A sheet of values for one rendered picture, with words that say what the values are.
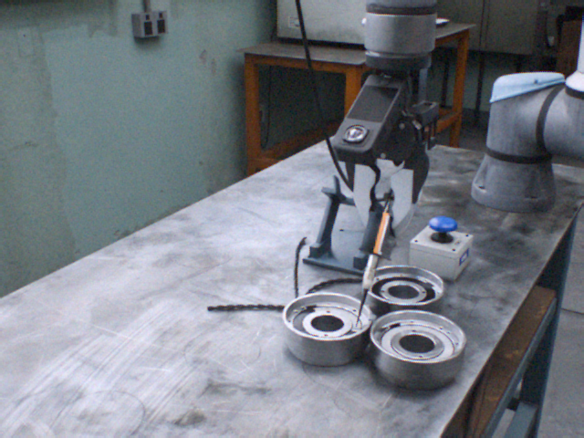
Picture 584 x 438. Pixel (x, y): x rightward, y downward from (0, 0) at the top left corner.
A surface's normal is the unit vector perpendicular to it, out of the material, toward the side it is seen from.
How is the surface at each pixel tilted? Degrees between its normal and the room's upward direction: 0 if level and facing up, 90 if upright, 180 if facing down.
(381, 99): 31
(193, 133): 90
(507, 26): 90
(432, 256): 90
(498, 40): 90
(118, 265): 0
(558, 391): 0
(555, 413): 0
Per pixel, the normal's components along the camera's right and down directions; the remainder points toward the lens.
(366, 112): -0.26, -0.62
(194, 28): 0.85, 0.21
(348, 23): -0.52, 0.32
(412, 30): 0.26, 0.37
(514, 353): 0.00, -0.92
